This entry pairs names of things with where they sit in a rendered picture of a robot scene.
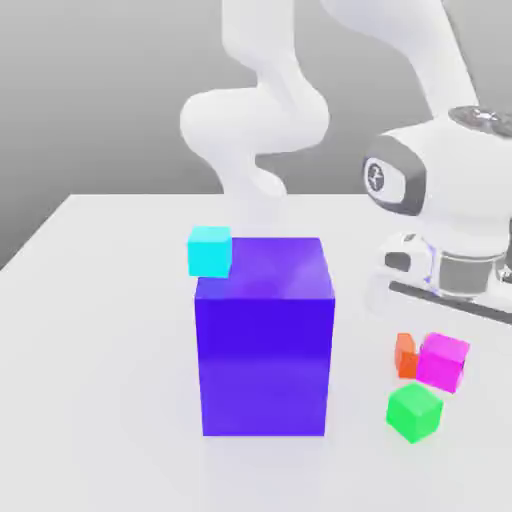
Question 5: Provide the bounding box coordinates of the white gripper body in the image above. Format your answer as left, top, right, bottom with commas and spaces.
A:
366, 270, 512, 346

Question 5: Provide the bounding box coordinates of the small magenta cube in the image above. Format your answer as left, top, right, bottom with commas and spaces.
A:
414, 331, 471, 395

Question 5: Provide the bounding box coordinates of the small orange cube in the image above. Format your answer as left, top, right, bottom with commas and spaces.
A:
394, 332, 420, 380

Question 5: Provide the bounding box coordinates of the small green cube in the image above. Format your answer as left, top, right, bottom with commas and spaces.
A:
385, 381, 445, 445

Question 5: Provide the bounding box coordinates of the small cyan cube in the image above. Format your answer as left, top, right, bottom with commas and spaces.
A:
186, 225, 233, 280

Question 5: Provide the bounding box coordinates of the large purple box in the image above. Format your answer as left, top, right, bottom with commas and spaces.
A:
193, 236, 336, 438

